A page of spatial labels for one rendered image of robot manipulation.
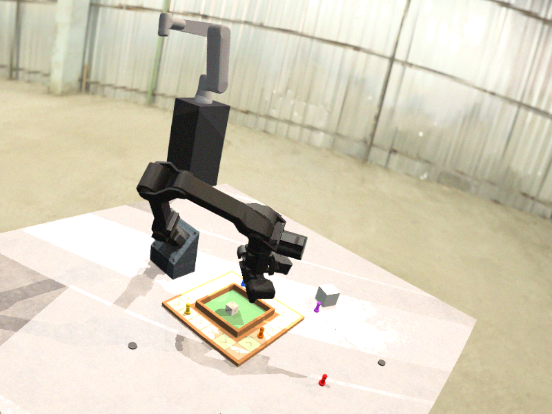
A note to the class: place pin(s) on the white flat rectangle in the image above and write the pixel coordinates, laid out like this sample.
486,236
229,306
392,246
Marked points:
353,330

